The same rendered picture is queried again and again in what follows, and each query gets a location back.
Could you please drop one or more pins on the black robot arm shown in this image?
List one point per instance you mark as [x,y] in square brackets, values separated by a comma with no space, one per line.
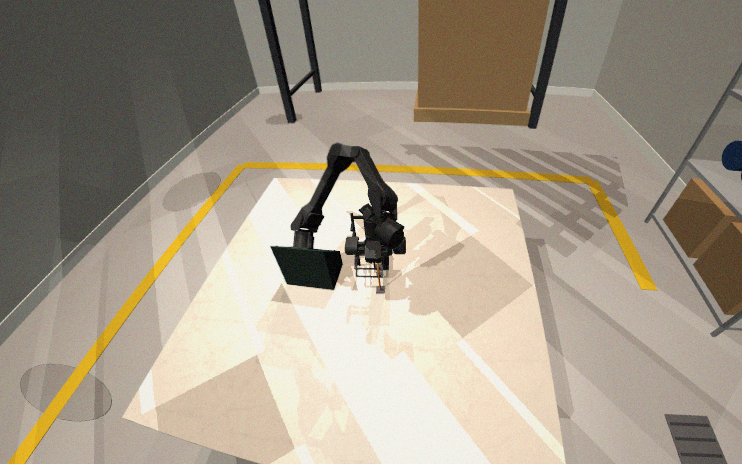
[376,221]

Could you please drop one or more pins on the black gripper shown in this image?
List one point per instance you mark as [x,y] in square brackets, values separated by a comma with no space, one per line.
[351,245]

